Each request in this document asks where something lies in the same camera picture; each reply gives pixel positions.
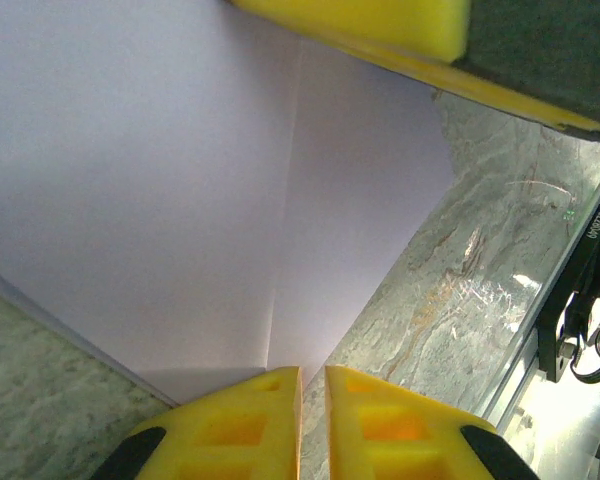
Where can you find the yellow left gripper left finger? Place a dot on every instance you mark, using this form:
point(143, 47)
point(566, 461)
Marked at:
point(240, 430)

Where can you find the lilac square paper sheet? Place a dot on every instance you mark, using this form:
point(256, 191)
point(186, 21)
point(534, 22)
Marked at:
point(155, 175)

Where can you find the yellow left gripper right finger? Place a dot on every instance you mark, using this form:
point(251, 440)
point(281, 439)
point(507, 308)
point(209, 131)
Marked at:
point(390, 435)

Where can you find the aluminium mounting rail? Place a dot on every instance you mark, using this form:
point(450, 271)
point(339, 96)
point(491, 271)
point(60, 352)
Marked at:
point(525, 380)

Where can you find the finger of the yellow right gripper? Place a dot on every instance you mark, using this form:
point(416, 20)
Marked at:
point(545, 60)
point(380, 22)

